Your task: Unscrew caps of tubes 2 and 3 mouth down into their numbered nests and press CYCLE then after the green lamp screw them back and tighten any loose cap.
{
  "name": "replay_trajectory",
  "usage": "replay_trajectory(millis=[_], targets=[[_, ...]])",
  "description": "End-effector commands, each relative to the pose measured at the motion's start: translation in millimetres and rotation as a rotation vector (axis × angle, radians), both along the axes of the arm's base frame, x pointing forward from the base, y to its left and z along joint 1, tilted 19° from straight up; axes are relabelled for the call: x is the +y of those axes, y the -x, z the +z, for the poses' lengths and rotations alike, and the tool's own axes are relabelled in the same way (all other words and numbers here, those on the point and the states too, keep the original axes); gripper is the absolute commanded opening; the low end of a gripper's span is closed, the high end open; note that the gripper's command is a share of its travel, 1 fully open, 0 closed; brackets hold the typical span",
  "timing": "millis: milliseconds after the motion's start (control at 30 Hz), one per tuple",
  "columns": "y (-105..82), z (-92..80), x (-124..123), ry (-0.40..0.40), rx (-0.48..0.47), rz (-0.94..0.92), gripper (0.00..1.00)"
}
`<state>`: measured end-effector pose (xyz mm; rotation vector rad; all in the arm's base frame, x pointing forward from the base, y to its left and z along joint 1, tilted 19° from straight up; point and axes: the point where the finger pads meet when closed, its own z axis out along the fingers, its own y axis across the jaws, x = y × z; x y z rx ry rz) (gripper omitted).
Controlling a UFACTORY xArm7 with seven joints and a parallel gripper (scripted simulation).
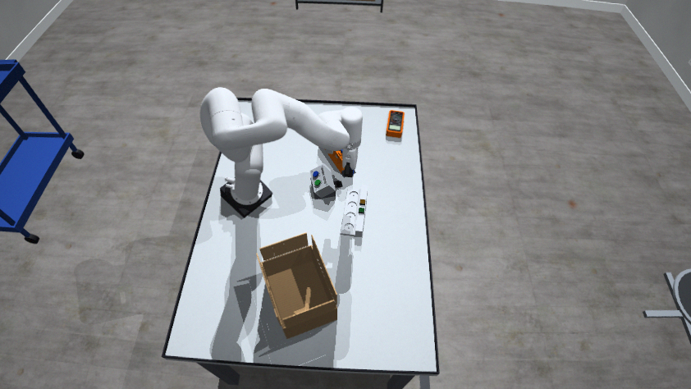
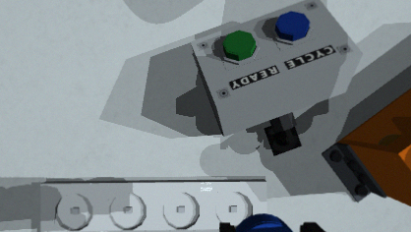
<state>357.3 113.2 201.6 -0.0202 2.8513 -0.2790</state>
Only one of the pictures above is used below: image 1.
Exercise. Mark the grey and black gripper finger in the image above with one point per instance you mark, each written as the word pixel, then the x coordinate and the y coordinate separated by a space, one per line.
pixel 348 172

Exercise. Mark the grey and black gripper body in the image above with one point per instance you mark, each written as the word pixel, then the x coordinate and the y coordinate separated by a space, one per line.
pixel 350 156

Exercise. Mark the brown cardboard box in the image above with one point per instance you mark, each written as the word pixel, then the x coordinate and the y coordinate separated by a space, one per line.
pixel 296 284

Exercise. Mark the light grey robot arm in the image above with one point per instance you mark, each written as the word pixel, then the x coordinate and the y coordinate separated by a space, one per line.
pixel 269 108

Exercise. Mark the grey key housing with green and blue buttons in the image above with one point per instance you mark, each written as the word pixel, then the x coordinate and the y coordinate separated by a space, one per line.
pixel 323 184

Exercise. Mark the orange multimeter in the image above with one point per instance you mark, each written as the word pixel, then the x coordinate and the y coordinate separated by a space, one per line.
pixel 395 124

